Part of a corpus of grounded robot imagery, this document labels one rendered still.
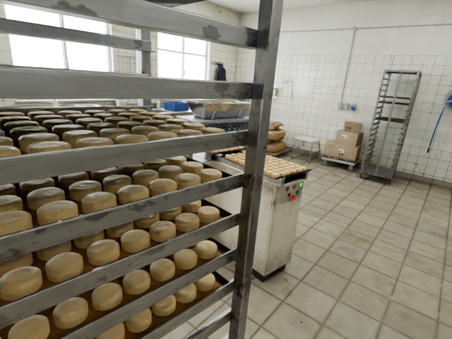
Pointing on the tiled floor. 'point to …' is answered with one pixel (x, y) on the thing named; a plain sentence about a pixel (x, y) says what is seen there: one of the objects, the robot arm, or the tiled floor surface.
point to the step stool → (308, 146)
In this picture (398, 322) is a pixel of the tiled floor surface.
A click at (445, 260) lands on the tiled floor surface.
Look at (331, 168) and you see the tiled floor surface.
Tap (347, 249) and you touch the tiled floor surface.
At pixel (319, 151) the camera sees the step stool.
